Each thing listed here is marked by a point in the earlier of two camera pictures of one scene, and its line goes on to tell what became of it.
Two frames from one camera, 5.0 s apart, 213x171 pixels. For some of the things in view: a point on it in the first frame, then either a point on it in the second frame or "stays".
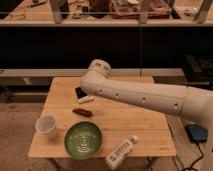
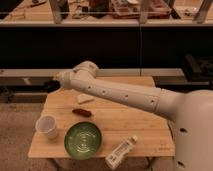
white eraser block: [86, 99] stays
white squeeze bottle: [120, 152] stays
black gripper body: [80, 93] to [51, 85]
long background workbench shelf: [171, 40] stays
